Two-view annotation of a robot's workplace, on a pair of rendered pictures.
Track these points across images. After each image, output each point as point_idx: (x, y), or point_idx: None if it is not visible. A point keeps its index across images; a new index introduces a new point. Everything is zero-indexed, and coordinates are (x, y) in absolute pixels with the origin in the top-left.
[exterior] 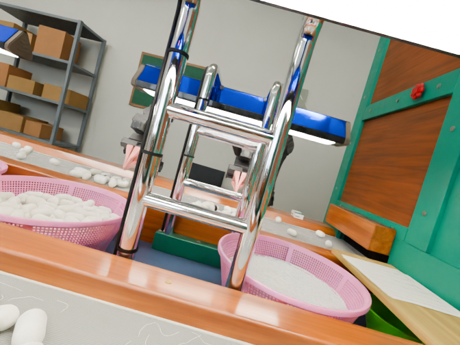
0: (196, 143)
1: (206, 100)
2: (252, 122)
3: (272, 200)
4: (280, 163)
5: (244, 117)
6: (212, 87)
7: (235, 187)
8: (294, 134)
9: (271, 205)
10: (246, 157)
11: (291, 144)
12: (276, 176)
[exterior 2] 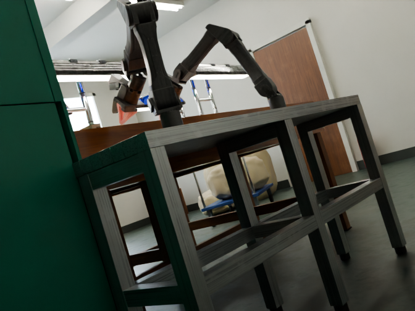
0: (86, 115)
1: (79, 94)
2: (85, 76)
3: (149, 107)
4: (141, 44)
5: (83, 81)
6: (77, 86)
7: (122, 118)
8: (58, 77)
9: (155, 114)
10: (113, 89)
11: (124, 11)
12: (147, 65)
